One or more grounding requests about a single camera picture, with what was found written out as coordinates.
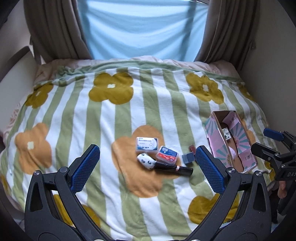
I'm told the red black lipstick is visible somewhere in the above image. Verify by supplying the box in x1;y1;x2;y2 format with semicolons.
189;145;196;154

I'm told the black tube with ring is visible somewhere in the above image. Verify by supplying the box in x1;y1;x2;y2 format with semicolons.
154;161;193;176

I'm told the light blue sheer curtain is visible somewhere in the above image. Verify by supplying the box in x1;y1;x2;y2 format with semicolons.
77;1;209;62

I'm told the brown left curtain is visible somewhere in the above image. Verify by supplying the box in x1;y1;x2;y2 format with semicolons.
23;1;92;63

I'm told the floral striped green blanket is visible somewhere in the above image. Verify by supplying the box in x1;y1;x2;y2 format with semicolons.
0;60;277;241

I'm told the person's hand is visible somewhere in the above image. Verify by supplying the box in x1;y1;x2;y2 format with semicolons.
277;181;287;199

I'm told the pink patterned cardboard box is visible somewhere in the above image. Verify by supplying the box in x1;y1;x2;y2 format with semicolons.
204;110;258;173

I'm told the white panda sock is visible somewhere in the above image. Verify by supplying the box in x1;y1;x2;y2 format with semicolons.
137;153;156;170

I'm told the white blue floral tissue pack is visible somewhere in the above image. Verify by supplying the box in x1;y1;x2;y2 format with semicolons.
222;128;232;141

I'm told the red blue plastic floss box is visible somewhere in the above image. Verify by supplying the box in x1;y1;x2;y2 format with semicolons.
156;146;179;165

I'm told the brown curtain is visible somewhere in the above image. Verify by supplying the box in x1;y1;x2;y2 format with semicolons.
195;0;260;70
23;1;92;63

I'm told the small blue grey block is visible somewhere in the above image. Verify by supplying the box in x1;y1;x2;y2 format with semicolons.
182;152;195;165

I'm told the pink fuzzy sock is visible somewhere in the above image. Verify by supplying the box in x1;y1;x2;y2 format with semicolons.
229;146;237;160

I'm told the brown right curtain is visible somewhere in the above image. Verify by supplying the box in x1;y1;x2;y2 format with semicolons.
195;0;260;70

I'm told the white bed headboard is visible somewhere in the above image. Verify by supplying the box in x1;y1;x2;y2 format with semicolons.
0;46;38;135

